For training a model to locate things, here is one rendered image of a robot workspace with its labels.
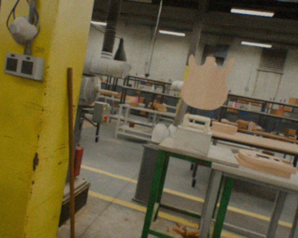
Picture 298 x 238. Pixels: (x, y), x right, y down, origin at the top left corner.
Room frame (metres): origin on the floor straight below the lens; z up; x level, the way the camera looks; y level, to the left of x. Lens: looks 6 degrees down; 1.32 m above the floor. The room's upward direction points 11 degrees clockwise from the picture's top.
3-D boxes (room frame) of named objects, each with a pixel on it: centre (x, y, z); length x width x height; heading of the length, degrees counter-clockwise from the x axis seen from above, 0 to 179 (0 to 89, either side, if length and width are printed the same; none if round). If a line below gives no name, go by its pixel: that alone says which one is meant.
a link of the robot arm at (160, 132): (2.75, -0.16, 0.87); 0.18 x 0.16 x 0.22; 114
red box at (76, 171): (2.34, 0.75, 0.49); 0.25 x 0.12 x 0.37; 78
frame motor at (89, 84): (2.18, 0.72, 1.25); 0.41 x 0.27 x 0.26; 78
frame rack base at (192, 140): (1.81, -0.38, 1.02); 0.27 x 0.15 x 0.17; 75
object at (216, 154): (2.00, -0.48, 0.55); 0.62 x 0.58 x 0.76; 78
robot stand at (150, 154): (2.75, -0.16, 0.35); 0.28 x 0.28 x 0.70; 70
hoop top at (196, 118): (1.76, -0.36, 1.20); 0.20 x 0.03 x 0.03; 74
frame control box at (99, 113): (2.39, 0.58, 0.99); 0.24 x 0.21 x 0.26; 78
